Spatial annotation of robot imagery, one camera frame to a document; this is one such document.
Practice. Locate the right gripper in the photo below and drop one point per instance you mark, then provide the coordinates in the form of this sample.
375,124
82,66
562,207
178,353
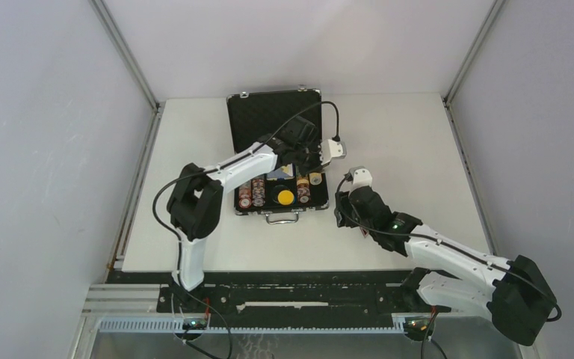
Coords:
341,219

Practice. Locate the yellow round button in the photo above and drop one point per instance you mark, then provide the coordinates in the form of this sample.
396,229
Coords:
285,197

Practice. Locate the circuit board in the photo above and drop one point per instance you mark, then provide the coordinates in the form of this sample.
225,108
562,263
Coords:
194,325
417,324

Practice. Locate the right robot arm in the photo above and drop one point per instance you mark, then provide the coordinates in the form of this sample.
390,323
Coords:
511,294

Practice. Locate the yellow chip stack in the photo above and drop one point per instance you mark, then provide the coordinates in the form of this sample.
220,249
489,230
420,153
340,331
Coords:
315,178

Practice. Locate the aluminium frame post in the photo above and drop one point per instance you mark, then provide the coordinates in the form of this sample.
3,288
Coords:
127,220
449,100

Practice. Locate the playing card deck box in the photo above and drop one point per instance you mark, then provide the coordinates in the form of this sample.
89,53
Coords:
283,173

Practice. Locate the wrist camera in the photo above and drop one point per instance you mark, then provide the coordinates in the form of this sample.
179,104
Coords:
360,177
331,149

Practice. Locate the left aluminium frame post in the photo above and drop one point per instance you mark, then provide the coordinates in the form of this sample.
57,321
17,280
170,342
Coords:
127,220

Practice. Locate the right aluminium frame post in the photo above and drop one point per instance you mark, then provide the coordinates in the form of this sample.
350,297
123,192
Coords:
449,100

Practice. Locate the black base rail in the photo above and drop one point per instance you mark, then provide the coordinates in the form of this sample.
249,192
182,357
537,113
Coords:
329,299

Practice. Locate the red five poker chip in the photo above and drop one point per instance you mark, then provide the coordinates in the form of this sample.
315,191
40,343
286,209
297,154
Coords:
245,203

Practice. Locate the black aluminium poker case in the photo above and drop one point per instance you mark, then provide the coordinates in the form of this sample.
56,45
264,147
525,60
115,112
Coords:
252,115

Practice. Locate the shrink-wrapped blue chip stack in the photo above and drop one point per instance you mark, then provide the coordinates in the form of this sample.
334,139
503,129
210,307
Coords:
245,191

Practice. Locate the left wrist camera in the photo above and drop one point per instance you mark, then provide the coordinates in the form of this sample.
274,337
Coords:
331,149

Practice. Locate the grey cable duct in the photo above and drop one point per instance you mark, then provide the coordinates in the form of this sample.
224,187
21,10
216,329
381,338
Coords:
143,325

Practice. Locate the left circuit board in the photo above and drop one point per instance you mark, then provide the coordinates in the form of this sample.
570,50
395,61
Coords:
194,325

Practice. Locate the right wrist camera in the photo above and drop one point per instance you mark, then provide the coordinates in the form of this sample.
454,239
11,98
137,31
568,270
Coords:
360,177

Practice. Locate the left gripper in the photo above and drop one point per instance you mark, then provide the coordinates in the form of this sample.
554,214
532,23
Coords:
316,147

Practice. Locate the right circuit board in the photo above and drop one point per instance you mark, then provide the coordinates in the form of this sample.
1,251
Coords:
417,324

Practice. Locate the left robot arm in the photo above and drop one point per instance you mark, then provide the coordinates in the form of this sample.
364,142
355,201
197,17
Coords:
197,196

